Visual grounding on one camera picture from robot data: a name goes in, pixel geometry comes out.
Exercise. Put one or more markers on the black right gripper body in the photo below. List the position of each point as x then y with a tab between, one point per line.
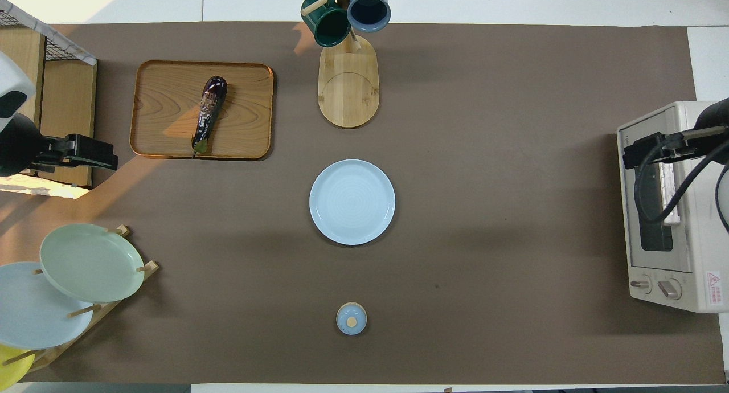
715	128

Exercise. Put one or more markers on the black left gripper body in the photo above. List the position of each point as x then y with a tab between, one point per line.
17	145

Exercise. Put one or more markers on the cream toaster oven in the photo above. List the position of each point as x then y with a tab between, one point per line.
700	256

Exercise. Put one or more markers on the dark purple eggplant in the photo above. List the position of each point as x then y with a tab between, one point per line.
211	108

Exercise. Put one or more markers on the light blue round plate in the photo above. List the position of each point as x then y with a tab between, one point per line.
352	202

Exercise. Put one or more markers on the wooden serving tray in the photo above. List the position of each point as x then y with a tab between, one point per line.
165	108

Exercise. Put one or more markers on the pale green plate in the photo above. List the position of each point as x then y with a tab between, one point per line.
91	262

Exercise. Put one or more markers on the wooden plate rack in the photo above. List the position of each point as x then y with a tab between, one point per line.
149	269

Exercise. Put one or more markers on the light blue racked plate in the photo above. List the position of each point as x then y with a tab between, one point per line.
34	313

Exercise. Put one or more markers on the brown table mat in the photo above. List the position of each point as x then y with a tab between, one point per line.
484	154

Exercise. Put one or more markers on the yellow plate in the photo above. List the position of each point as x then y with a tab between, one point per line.
11	367

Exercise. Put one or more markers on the wooden mug tree stand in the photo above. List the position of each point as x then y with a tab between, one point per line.
348	97

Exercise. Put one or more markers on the dark green mug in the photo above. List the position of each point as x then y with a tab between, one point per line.
330	28

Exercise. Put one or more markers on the blue mug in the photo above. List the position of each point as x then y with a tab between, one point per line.
369	11

